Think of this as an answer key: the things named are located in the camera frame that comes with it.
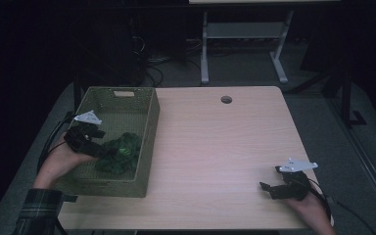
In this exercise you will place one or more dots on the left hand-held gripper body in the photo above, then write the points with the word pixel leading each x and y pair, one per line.
pixel 81 138

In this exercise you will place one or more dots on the dark green cloth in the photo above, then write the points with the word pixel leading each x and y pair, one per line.
pixel 120 160

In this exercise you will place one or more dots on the person's left hand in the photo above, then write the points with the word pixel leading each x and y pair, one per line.
pixel 67 156

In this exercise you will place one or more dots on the black metal post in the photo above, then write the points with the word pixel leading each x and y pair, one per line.
pixel 346 98
pixel 77 94

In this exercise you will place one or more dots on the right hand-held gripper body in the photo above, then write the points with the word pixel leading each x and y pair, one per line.
pixel 294 187

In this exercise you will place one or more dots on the person's right hand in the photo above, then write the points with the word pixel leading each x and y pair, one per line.
pixel 310 209

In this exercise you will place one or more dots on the aluminium floor rail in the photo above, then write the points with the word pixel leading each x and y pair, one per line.
pixel 365 163

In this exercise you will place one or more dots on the white metal stand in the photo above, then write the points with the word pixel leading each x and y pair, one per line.
pixel 241 30

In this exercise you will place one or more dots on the black floor bracket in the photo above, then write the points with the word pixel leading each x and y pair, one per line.
pixel 358 120
pixel 67 117

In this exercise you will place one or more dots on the green woven basket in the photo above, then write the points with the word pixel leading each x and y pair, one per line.
pixel 117 187

